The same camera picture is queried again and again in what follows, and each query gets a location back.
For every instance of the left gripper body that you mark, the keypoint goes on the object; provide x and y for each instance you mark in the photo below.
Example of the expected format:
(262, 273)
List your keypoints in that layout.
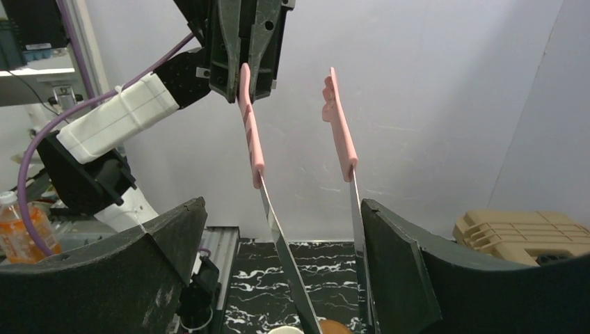
(202, 20)

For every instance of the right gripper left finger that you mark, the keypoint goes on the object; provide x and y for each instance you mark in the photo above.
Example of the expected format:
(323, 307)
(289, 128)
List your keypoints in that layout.
(130, 282)

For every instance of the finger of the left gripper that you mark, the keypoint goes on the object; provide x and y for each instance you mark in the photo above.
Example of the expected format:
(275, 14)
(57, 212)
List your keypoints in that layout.
(225, 47)
(265, 45)

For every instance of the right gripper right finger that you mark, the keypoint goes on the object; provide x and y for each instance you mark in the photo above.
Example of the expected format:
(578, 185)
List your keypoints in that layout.
(424, 283)

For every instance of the tan plastic toolbox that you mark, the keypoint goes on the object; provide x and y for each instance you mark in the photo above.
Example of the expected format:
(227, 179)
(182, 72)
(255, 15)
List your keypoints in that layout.
(530, 238)

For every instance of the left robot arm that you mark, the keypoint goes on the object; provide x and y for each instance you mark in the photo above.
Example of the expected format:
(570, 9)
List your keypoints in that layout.
(91, 176)

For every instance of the wooden coaster stack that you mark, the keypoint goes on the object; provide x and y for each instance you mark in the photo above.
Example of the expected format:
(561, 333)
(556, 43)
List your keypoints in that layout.
(329, 326)

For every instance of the orange drink bottle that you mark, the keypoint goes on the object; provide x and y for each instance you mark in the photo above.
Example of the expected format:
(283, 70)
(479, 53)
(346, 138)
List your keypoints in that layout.
(16, 242)

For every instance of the yellow green mug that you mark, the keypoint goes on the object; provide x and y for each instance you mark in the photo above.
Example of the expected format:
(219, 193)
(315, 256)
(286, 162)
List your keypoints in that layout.
(286, 330)

